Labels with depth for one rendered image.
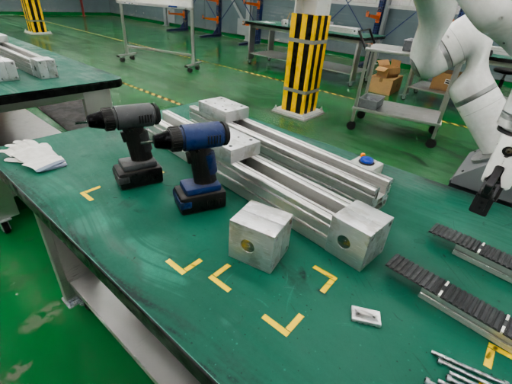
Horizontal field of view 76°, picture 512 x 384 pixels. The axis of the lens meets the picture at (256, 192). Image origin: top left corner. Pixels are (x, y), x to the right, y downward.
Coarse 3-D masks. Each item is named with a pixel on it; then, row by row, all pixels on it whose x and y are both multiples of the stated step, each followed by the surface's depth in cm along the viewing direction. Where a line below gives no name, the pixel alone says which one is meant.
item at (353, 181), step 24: (192, 120) 129; (216, 120) 117; (240, 120) 119; (264, 144) 103; (288, 144) 106; (288, 168) 99; (312, 168) 94; (336, 168) 89; (360, 168) 90; (336, 192) 89; (360, 192) 83; (384, 192) 87
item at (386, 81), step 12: (384, 60) 532; (396, 60) 526; (384, 72) 518; (396, 72) 522; (444, 72) 471; (372, 84) 528; (384, 84) 517; (396, 84) 529; (432, 84) 481; (444, 84) 471
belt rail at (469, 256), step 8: (456, 248) 74; (464, 248) 72; (464, 256) 73; (472, 256) 72; (480, 256) 70; (480, 264) 71; (488, 264) 70; (496, 264) 69; (496, 272) 69; (504, 272) 69
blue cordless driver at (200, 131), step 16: (176, 128) 71; (192, 128) 72; (208, 128) 73; (224, 128) 75; (160, 144) 70; (176, 144) 70; (192, 144) 72; (208, 144) 74; (224, 144) 78; (192, 160) 76; (208, 160) 77; (208, 176) 80; (176, 192) 81; (192, 192) 78; (208, 192) 81; (224, 192) 82; (192, 208) 80; (208, 208) 82
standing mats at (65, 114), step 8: (336, 72) 647; (56, 104) 373; (64, 104) 374; (72, 104) 376; (80, 104) 378; (48, 112) 350; (56, 112) 352; (64, 112) 353; (72, 112) 355; (80, 112) 356; (56, 120) 332; (64, 120) 332; (72, 120) 334; (80, 120) 335; (64, 128) 318; (72, 128) 317; (80, 128) 318
